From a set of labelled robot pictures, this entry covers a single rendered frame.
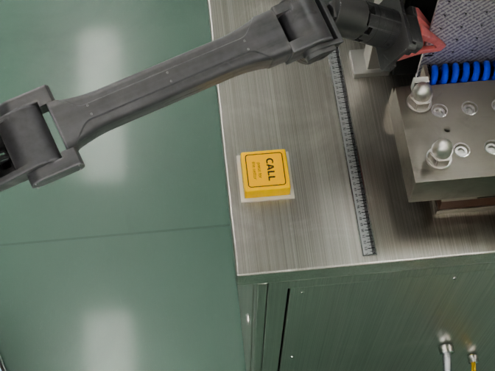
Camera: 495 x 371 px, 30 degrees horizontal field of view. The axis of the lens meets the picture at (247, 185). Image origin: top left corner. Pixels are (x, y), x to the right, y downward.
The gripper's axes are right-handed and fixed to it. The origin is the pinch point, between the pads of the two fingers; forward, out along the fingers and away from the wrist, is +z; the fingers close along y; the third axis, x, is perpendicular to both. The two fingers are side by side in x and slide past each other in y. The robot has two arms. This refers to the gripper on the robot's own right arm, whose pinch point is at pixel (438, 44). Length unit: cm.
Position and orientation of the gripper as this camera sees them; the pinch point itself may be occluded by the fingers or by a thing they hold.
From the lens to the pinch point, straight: 138.0
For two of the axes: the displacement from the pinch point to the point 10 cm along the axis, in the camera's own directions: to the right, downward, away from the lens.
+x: 5.0, -4.5, -7.4
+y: 1.0, 8.8, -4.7
